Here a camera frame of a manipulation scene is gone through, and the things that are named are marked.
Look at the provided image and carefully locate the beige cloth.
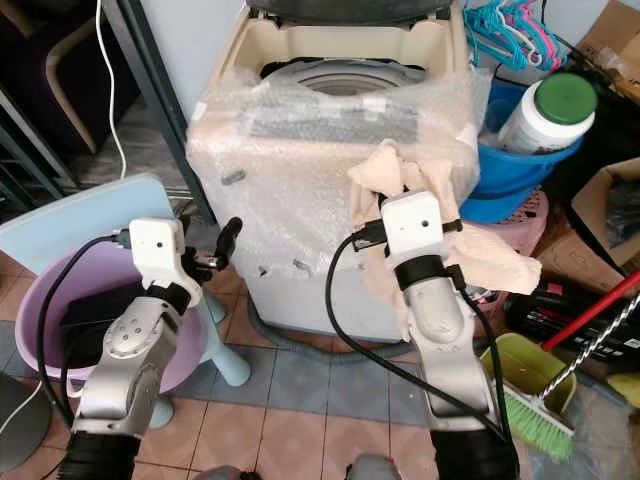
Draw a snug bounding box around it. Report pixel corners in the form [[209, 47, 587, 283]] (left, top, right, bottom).
[[347, 139, 544, 343]]

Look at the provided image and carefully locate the beige top-load washing machine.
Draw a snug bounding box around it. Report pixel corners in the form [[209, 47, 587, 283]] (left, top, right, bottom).
[[188, 0, 496, 343]]

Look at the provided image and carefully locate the teal clothes hanger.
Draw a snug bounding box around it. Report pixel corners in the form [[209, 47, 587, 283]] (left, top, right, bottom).
[[464, 0, 536, 71]]

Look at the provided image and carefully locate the pink clothes hanger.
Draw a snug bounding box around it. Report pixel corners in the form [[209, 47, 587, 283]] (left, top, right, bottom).
[[515, 0, 568, 73]]

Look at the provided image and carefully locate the clear bubble wrap sheet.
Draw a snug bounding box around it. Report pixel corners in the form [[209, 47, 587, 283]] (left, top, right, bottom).
[[187, 66, 498, 279]]

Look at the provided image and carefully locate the black garment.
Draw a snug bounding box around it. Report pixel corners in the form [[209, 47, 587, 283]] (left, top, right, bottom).
[[59, 284, 133, 333]]

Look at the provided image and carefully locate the blue plastic bucket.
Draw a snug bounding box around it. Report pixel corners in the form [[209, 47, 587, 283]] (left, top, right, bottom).
[[459, 80, 583, 224]]

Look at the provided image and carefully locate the pink plastic basket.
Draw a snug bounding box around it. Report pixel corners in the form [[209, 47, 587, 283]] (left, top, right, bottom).
[[484, 189, 552, 260]]

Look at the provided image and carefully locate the purple plastic basin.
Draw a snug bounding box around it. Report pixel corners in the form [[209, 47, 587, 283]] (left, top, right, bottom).
[[15, 238, 213, 402]]

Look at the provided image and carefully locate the white bottle with green cap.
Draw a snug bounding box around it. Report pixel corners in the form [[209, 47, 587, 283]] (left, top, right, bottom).
[[497, 71, 600, 157]]

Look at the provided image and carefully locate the black case with red stripes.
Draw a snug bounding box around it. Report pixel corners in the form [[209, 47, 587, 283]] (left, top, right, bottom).
[[504, 279, 640, 367]]

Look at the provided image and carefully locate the open cardboard box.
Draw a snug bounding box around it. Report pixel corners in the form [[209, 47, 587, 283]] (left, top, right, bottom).
[[534, 154, 640, 293]]

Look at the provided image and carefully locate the green dustpan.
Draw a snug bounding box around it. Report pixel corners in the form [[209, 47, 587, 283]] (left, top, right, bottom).
[[477, 332, 580, 403]]

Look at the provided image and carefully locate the grey plastic bin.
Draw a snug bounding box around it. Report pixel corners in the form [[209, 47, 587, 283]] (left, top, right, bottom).
[[0, 374, 52, 473]]

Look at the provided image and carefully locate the grey robot foot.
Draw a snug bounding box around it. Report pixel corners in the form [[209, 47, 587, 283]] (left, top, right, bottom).
[[348, 454, 403, 480]]

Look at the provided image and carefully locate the green broom head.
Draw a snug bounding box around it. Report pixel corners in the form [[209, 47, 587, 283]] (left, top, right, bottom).
[[499, 384, 578, 462]]

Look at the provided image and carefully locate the brown cardboard box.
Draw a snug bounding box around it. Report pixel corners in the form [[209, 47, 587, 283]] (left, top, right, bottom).
[[573, 0, 640, 103]]

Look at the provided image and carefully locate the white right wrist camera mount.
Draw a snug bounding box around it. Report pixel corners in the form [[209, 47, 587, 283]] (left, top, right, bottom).
[[379, 189, 448, 267]]

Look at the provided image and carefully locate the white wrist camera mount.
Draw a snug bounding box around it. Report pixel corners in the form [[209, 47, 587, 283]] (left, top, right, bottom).
[[127, 217, 192, 288], [379, 189, 448, 267]]

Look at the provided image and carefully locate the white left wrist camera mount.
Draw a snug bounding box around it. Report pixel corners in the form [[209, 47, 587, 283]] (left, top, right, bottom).
[[127, 217, 192, 288]]

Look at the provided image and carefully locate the grey drain hose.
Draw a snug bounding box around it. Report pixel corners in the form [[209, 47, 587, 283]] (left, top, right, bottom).
[[244, 298, 413, 368]]

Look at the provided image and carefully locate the dark metal door frame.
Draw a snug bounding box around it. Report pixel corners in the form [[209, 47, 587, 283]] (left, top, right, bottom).
[[104, 0, 217, 227]]

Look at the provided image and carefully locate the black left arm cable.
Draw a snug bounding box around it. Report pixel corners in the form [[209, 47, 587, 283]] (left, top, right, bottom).
[[34, 231, 132, 433]]

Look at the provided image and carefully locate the white wall cable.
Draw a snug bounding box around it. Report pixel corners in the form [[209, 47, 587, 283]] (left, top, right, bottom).
[[94, 0, 128, 183]]

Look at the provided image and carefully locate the dark chair with wooden frame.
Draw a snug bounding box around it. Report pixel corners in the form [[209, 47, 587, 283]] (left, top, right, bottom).
[[0, 0, 123, 158]]

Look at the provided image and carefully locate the white floor cable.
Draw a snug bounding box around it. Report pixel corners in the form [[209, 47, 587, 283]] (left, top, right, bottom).
[[0, 378, 43, 436]]

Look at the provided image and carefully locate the red broom handle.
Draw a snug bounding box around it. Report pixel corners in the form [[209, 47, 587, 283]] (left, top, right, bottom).
[[540, 267, 640, 352]]

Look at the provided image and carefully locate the twisted metal handle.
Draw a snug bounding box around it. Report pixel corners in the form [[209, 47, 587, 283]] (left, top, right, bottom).
[[540, 294, 640, 403]]

